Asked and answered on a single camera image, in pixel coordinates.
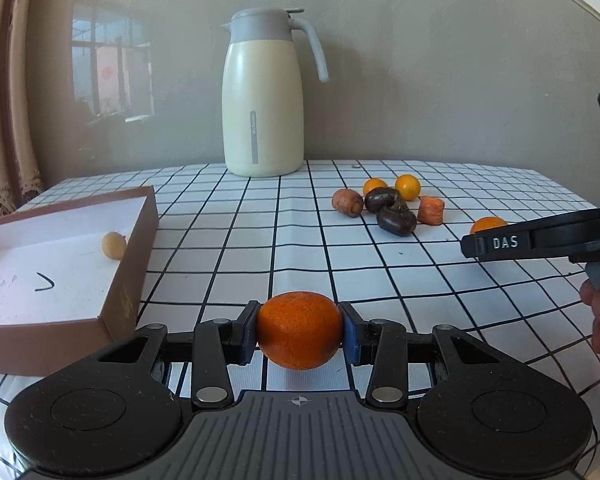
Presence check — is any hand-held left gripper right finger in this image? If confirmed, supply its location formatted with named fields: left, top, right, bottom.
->
left=338, top=302, right=501, bottom=407

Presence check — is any orange carrot chunk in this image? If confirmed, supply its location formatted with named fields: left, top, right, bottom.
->
left=417, top=196, right=445, bottom=226

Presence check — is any dark purple fruit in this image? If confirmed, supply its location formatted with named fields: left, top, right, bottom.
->
left=376, top=207, right=417, bottom=235
left=364, top=187, right=407, bottom=213

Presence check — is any brownish carrot piece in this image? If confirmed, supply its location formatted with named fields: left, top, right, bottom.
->
left=332, top=188, right=363, bottom=218

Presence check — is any white black-checked tablecloth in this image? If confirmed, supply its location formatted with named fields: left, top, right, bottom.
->
left=0, top=159, right=600, bottom=480

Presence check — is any brown cardboard box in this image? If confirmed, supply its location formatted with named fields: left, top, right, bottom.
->
left=0, top=185, right=160, bottom=377

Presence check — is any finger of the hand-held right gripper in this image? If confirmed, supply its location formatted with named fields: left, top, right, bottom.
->
left=460, top=208, right=600, bottom=263

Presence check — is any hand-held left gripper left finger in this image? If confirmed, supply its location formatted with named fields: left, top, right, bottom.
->
left=97, top=300, right=261, bottom=409

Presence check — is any beige lace-trimmed curtain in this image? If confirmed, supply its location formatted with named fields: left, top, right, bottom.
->
left=0, top=0, right=45, bottom=222

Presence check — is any small tan round fruit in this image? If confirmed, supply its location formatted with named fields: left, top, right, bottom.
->
left=102, top=231, right=127, bottom=261

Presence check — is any cream thermos jug grey lid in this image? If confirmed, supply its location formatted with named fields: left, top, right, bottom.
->
left=219, top=7, right=329, bottom=178

